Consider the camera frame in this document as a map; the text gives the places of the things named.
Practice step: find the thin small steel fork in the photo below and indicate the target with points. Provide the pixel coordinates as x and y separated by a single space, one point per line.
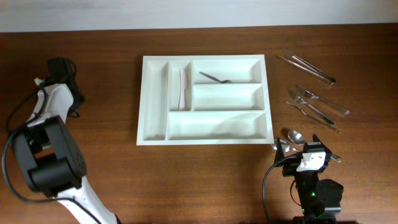
312 117

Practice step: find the large steel spoon lower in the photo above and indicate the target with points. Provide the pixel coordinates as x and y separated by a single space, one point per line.
286 147

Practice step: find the long steel tongs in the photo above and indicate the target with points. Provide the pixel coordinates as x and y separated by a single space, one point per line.
302 64

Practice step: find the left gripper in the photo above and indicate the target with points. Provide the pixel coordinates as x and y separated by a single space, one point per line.
80 101

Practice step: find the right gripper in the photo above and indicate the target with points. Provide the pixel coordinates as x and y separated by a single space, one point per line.
290 166

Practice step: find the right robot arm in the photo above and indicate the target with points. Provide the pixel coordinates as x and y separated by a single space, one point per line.
319 199

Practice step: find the large steel spoon upper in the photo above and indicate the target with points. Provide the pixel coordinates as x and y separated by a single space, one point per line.
298 139

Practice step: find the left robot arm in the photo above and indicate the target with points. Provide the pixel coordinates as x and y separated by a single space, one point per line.
48 156

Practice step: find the pink plastic knife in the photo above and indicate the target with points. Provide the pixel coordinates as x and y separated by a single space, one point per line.
183 85

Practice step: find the white plastic cutlery tray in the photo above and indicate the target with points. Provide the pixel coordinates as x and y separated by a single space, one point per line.
215 113

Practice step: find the small steel teaspoon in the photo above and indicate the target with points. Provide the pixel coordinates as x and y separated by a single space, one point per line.
214 78

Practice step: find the large steel spoon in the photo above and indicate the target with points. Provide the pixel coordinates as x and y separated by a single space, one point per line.
286 147
298 139

